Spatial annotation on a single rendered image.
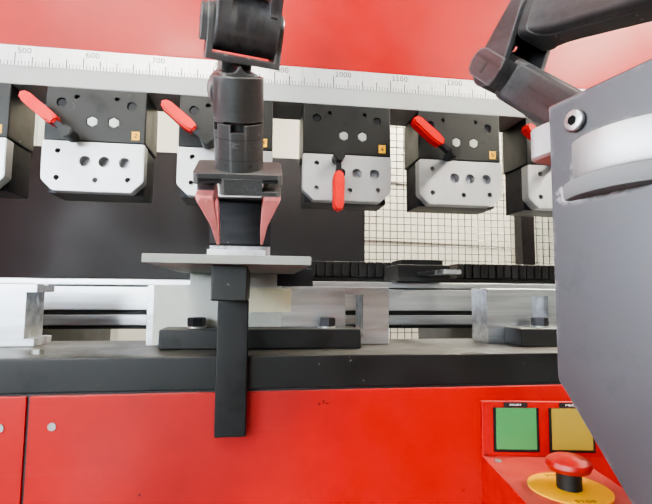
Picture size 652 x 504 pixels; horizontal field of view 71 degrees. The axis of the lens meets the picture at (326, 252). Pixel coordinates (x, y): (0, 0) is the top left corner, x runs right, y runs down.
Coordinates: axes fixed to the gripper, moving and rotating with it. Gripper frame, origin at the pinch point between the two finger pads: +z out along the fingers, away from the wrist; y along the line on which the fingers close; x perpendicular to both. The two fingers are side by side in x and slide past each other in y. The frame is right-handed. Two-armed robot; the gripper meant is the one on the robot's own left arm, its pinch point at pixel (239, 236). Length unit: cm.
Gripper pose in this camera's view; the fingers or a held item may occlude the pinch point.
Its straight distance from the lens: 60.4
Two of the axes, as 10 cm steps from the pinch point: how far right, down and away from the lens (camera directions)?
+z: -0.7, 9.1, 4.1
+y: -9.9, -0.1, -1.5
